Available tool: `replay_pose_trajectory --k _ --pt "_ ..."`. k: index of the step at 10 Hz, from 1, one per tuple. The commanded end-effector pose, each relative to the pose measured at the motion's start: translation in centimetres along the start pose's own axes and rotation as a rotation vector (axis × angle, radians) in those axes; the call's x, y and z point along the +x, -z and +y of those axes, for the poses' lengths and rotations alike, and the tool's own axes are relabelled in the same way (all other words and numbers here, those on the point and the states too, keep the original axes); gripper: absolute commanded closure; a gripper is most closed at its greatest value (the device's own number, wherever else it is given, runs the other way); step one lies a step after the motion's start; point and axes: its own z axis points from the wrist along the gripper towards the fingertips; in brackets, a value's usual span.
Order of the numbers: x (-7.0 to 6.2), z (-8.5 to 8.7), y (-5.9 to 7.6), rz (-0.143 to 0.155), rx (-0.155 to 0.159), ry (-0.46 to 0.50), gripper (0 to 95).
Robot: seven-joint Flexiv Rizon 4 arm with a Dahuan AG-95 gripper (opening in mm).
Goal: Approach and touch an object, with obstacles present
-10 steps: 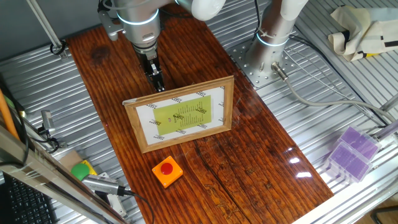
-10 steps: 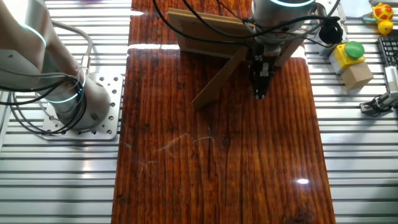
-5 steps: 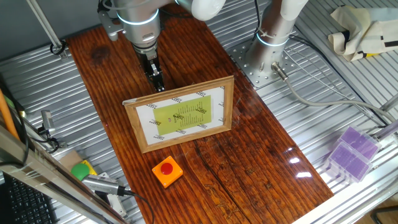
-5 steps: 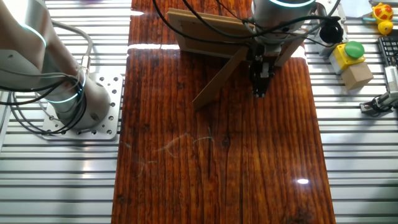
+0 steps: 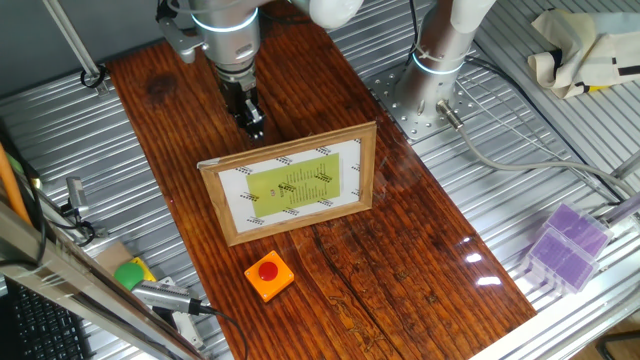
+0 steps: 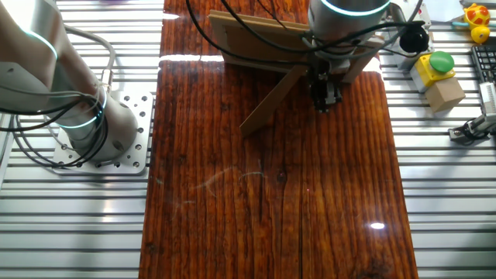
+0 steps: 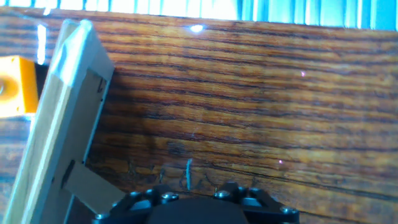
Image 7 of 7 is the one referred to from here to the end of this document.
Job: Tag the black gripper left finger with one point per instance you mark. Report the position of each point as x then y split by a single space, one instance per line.
133 202

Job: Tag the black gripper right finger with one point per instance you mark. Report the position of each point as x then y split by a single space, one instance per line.
267 207

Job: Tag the dark brown wooden board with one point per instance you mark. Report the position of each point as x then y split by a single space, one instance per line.
248 109

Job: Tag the orange box with red button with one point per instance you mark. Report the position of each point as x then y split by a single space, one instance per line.
17 87

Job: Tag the wooden picture frame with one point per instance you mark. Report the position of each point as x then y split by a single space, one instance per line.
62 109

